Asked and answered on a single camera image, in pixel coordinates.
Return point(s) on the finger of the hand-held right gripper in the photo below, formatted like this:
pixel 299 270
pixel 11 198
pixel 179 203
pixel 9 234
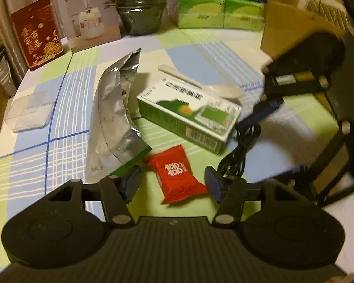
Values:
pixel 268 107
pixel 333 159

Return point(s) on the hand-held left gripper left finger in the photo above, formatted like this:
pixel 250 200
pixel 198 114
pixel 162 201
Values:
pixel 129 182

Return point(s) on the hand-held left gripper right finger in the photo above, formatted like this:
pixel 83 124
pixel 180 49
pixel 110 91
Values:
pixel 214 182

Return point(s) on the red snack packet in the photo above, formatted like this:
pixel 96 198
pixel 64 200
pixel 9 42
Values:
pixel 174 174

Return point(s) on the large cardboard box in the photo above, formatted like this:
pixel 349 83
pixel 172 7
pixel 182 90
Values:
pixel 286 26

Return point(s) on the white plastic spoon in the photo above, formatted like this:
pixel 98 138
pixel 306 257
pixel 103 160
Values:
pixel 194 81

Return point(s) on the clear plastic box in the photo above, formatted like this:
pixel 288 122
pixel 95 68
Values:
pixel 29 112

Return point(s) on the checked cloth desktop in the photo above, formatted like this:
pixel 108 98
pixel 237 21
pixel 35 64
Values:
pixel 188 56

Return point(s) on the green and white medicine box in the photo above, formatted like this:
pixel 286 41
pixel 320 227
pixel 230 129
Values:
pixel 188 118

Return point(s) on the silver foil bag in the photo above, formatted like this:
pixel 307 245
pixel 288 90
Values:
pixel 115 112

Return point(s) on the green tissue pack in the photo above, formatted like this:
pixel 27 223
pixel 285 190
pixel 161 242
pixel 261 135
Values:
pixel 200 13
pixel 243 14

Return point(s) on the wrapped stack of black bowls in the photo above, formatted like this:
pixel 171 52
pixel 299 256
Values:
pixel 141 8

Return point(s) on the stack of metal dishes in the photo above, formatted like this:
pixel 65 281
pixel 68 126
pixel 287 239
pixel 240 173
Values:
pixel 3 67

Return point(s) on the white humidifier box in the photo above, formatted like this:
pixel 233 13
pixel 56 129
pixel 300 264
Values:
pixel 85 14

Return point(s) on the red gift box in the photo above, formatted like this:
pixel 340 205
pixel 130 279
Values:
pixel 37 35

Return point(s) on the beige curtain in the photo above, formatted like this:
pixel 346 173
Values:
pixel 6 3

